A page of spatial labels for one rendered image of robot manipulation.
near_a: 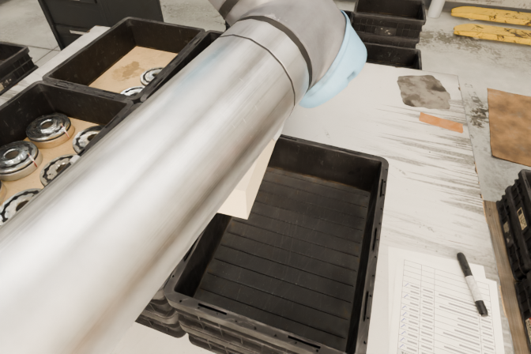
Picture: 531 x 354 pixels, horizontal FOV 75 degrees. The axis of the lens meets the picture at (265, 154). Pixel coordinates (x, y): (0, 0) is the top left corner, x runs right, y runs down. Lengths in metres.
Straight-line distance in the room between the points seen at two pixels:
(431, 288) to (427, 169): 0.36
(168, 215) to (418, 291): 0.74
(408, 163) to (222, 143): 0.93
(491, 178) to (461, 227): 1.27
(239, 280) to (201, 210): 0.50
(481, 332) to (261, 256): 0.47
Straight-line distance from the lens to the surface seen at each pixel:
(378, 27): 2.21
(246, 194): 0.43
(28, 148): 1.00
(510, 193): 1.82
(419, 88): 1.40
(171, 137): 0.18
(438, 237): 0.96
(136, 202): 0.16
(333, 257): 0.71
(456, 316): 0.88
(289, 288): 0.67
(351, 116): 1.20
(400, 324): 0.83
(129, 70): 1.23
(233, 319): 0.54
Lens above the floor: 1.44
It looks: 46 degrees down
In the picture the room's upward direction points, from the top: straight up
